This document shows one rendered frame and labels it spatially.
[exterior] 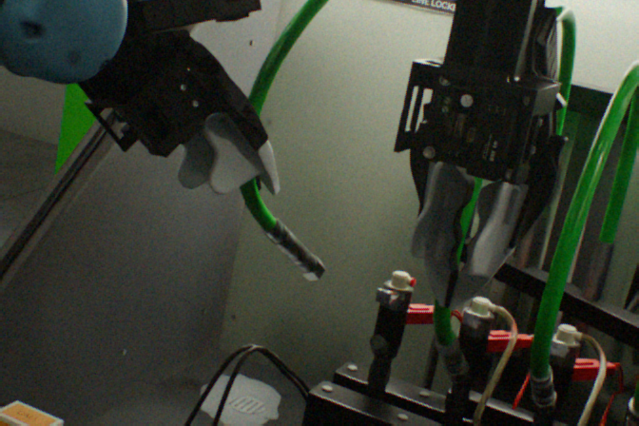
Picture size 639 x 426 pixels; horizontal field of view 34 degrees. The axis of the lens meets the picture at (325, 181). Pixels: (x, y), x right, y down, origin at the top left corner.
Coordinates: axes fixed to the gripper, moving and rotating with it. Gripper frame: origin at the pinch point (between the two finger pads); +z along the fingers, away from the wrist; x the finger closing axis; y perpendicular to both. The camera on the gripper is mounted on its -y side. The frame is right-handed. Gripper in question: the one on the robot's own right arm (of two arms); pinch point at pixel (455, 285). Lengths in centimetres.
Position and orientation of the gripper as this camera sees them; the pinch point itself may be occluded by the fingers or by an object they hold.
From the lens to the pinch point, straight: 65.6
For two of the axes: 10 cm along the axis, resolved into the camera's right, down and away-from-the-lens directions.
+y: -4.0, 1.4, -9.0
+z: -1.9, 9.5, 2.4
